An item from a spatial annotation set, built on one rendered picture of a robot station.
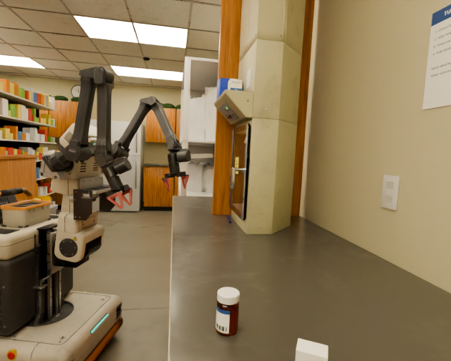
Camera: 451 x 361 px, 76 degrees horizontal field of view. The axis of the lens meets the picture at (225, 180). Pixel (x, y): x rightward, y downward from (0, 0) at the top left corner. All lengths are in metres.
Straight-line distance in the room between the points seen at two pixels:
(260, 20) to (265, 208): 0.73
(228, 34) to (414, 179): 1.08
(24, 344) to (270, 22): 1.87
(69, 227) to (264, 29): 1.35
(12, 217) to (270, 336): 1.62
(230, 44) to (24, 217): 1.43
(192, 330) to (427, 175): 0.78
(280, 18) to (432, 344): 1.12
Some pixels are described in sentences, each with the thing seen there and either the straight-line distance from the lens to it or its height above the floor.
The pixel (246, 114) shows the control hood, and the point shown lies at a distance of 1.17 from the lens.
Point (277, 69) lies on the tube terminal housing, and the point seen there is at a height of 1.60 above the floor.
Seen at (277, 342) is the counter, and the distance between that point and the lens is 0.59.
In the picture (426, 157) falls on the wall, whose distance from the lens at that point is 1.04.
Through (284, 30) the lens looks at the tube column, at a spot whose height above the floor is 1.76.
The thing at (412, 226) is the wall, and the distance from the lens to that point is 1.07.
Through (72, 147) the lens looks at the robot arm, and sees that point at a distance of 1.51.
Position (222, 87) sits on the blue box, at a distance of 1.36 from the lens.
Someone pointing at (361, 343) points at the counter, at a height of 0.94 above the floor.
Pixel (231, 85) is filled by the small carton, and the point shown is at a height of 1.54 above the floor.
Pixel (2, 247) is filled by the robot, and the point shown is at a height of 0.76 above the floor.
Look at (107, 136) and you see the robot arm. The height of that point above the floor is 1.32.
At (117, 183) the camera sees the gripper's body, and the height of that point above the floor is 1.10.
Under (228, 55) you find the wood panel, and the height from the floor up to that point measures 1.76.
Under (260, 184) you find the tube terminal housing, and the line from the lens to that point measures 1.18.
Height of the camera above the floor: 1.26
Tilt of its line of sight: 5 degrees down
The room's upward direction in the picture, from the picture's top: 3 degrees clockwise
